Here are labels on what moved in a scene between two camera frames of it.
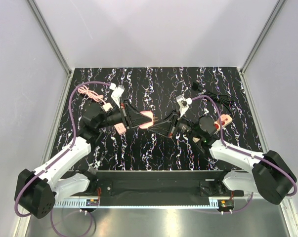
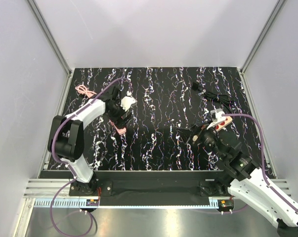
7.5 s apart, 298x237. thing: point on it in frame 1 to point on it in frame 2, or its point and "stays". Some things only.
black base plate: (159, 187) stays
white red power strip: (225, 119) stays
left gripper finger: (133, 113) to (126, 116)
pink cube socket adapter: (149, 114) to (120, 131)
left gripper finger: (137, 119) to (119, 123)
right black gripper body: (175, 124) to (206, 136)
